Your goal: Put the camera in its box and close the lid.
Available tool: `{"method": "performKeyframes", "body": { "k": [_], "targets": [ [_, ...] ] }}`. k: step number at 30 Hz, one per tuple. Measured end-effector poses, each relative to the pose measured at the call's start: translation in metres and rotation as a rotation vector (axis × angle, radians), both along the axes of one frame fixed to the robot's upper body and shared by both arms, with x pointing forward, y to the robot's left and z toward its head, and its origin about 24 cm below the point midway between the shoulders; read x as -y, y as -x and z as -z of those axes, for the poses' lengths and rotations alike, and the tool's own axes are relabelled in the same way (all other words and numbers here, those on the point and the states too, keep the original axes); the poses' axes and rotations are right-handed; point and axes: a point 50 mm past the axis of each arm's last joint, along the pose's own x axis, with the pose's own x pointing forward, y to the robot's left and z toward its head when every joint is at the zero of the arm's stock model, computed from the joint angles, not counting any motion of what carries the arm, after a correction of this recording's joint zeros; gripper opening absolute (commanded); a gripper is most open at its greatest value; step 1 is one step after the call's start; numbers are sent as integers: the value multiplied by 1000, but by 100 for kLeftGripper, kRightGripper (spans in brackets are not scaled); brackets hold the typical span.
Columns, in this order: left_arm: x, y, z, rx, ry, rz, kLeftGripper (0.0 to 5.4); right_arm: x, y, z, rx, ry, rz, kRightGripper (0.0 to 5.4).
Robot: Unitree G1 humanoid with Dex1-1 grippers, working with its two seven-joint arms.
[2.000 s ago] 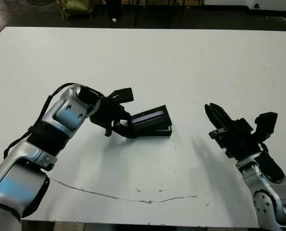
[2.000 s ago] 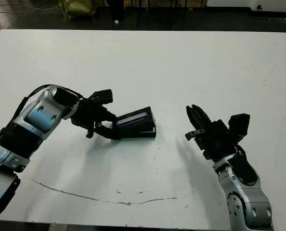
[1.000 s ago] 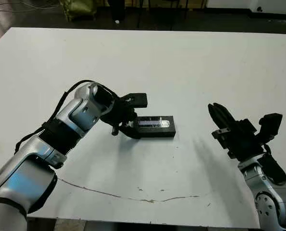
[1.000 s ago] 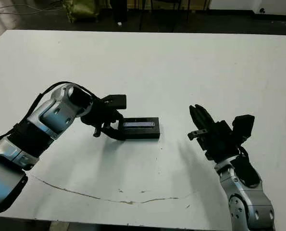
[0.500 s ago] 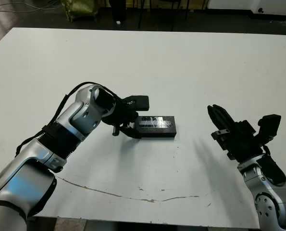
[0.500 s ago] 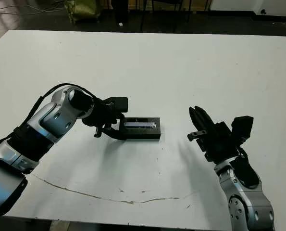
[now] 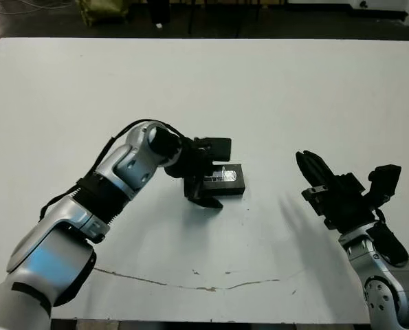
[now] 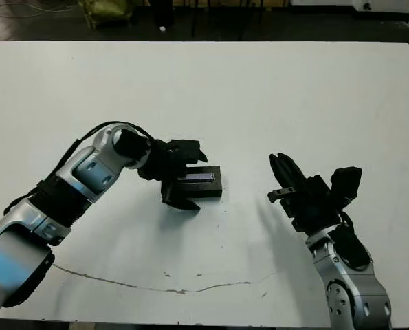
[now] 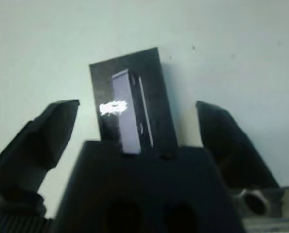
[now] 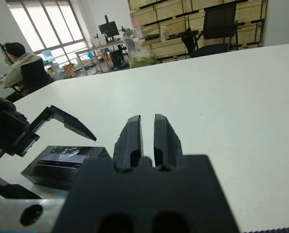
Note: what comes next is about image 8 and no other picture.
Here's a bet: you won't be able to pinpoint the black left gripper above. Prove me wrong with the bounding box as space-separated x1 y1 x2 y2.
137 140 208 211

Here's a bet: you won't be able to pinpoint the yellow-green bag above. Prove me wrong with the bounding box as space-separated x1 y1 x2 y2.
78 0 135 30

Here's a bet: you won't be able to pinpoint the black box lid silver print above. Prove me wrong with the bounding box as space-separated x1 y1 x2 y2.
172 166 223 201

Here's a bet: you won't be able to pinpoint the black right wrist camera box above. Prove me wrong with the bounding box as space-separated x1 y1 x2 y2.
329 166 363 207

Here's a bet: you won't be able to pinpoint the white floor cables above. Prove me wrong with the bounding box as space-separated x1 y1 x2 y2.
0 2 81 20

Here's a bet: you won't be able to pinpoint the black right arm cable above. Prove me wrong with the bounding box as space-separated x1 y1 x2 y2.
340 209 357 235

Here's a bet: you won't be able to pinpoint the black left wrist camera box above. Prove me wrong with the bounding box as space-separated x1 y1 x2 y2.
169 139 201 157

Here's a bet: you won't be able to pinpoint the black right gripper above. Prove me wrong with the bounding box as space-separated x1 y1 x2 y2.
267 153 342 234

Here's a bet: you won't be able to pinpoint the wide black post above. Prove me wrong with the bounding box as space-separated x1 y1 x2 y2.
149 0 175 28

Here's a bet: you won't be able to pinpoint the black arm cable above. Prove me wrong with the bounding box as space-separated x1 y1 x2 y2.
340 209 357 235
4 120 157 215

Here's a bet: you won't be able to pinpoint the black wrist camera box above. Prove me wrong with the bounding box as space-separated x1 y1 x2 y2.
169 139 201 157
329 166 363 207

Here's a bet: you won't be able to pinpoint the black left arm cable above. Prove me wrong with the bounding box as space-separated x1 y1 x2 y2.
4 120 157 215

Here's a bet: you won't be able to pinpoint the white appliance with black knob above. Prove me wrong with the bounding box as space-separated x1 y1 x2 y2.
353 0 409 13

